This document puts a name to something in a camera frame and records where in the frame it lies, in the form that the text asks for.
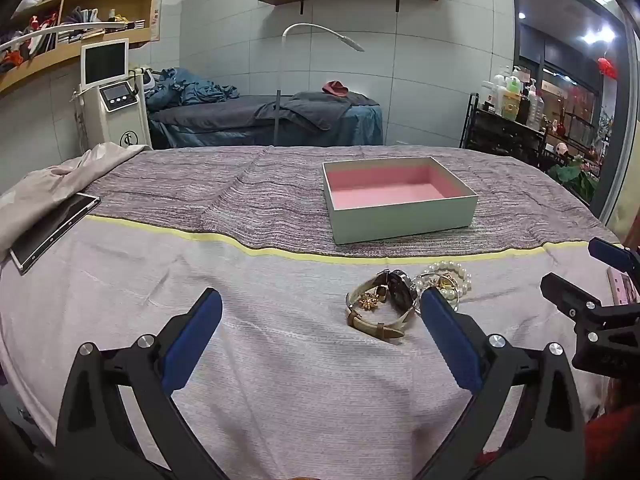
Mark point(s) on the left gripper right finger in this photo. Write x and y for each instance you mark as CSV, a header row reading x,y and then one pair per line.
x,y
523,420

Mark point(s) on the black metal cart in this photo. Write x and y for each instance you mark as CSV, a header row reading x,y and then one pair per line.
x,y
489,133

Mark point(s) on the red cloth on bed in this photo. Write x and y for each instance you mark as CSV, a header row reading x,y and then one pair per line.
x,y
335,88

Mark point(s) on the green box pink lining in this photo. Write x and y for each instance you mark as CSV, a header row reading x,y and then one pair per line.
x,y
380,199

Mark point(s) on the beige satin pillow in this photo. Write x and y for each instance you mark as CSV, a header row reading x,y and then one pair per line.
x,y
42,190

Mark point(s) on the blue massage bed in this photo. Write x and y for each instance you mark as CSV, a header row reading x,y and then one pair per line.
x,y
233,123

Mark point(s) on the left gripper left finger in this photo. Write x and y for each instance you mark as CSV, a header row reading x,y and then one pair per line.
x,y
94,437

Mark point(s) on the blue crumpled blanket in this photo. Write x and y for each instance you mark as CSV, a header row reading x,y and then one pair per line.
x,y
176,87

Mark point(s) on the white pump bottle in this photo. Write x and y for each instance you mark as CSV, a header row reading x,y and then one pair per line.
x,y
498,89

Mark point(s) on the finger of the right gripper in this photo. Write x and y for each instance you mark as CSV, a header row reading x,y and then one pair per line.
x,y
588,313
621,258

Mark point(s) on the purple striped bed blanket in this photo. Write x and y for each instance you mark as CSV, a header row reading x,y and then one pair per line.
x,y
273,198

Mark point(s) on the beige strap wristwatch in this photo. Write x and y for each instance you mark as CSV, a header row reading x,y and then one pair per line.
x,y
398,305

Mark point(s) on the white beauty machine with screen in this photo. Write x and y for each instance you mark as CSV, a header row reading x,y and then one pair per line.
x,y
109,101

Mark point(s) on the dark grey towel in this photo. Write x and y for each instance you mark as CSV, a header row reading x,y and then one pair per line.
x,y
313,111

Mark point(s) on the gold chain brooch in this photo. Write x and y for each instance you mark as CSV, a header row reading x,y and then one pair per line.
x,y
368,301

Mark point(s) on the wooden corner shelving unit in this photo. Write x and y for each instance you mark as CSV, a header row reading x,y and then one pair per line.
x,y
41,35

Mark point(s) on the green lotion bottle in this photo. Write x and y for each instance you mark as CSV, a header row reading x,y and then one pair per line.
x,y
510,98

